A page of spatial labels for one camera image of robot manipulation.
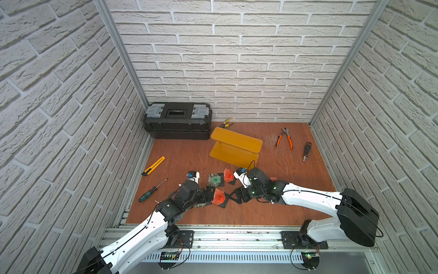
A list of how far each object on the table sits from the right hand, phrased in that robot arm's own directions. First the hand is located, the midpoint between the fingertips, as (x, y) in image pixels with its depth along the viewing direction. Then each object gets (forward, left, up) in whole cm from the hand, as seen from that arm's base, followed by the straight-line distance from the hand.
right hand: (235, 194), depth 80 cm
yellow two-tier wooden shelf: (+24, -2, +4) cm, 25 cm away
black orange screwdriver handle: (+27, -48, -6) cm, 55 cm away
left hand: (+3, +12, +2) cm, 13 cm away
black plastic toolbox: (+44, +31, +9) cm, 55 cm away
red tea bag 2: (+10, -22, -7) cm, 25 cm away
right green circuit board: (-26, -30, -8) cm, 40 cm away
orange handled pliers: (+44, -39, -7) cm, 60 cm away
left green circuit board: (-22, +31, -9) cm, 39 cm away
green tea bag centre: (+11, +11, -6) cm, 17 cm away
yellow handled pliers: (+52, +3, -5) cm, 53 cm away
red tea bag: (+13, +2, -5) cm, 14 cm away
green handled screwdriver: (+5, +45, -4) cm, 45 cm away
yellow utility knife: (+18, +48, -5) cm, 52 cm away
